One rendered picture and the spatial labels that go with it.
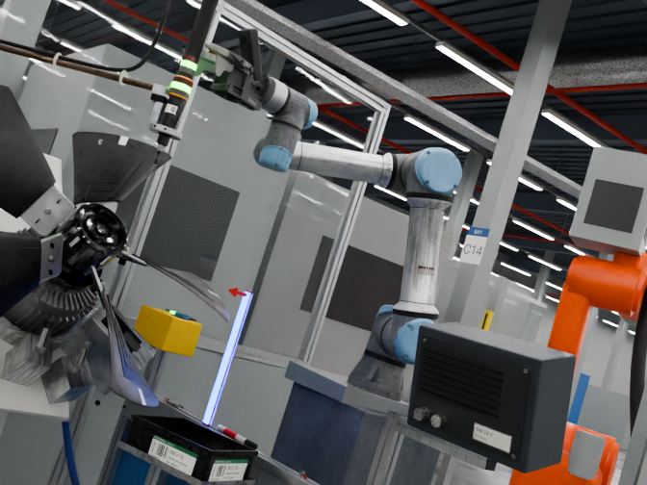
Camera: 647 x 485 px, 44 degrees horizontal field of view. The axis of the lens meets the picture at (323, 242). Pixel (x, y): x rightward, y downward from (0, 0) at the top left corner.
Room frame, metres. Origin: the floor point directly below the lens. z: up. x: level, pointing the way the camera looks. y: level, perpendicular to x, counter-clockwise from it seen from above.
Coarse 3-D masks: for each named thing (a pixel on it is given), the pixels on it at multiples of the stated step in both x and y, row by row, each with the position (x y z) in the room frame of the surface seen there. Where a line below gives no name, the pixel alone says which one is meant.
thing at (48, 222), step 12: (48, 192) 1.58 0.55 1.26; (60, 192) 1.59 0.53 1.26; (36, 204) 1.58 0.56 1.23; (48, 204) 1.58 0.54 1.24; (60, 204) 1.59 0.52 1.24; (72, 204) 1.60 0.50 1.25; (24, 216) 1.58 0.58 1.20; (36, 216) 1.58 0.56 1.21; (48, 216) 1.59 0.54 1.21; (60, 216) 1.59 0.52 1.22; (36, 228) 1.59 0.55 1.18; (48, 228) 1.59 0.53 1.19
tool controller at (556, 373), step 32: (416, 352) 1.46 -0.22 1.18; (448, 352) 1.40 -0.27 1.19; (480, 352) 1.35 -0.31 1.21; (512, 352) 1.31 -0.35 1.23; (544, 352) 1.33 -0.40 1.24; (416, 384) 1.46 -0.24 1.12; (448, 384) 1.40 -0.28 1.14; (480, 384) 1.35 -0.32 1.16; (512, 384) 1.31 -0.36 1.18; (544, 384) 1.28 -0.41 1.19; (416, 416) 1.44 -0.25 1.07; (448, 416) 1.41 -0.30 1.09; (480, 416) 1.36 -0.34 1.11; (512, 416) 1.31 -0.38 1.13; (544, 416) 1.30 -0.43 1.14; (480, 448) 1.36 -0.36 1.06; (512, 448) 1.31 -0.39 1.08; (544, 448) 1.32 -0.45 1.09
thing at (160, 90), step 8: (160, 88) 1.67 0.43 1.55; (152, 96) 1.67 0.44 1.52; (160, 96) 1.67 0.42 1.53; (168, 96) 1.70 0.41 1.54; (160, 104) 1.67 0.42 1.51; (152, 112) 1.67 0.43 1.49; (160, 112) 1.67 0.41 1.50; (152, 120) 1.67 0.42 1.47; (160, 120) 1.68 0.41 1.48; (152, 128) 1.66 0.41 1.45; (160, 128) 1.65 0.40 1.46; (168, 128) 1.65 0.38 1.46; (176, 136) 1.66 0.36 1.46
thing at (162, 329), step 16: (144, 320) 2.13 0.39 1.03; (160, 320) 2.08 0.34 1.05; (176, 320) 2.06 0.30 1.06; (192, 320) 2.12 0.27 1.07; (144, 336) 2.12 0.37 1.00; (160, 336) 2.07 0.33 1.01; (176, 336) 2.07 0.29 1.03; (192, 336) 2.10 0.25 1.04; (176, 352) 2.08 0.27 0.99; (192, 352) 2.11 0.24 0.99
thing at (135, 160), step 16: (80, 144) 1.80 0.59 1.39; (112, 144) 1.81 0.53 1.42; (128, 144) 1.82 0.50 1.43; (144, 144) 1.84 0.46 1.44; (80, 160) 1.77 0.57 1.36; (96, 160) 1.78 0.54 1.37; (112, 160) 1.78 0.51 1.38; (128, 160) 1.78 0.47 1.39; (144, 160) 1.80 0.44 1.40; (160, 160) 1.82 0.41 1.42; (80, 176) 1.74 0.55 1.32; (96, 176) 1.74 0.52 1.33; (112, 176) 1.74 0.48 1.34; (128, 176) 1.75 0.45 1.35; (144, 176) 1.76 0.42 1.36; (80, 192) 1.71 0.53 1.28; (96, 192) 1.71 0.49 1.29; (112, 192) 1.71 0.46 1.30; (128, 192) 1.71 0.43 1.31
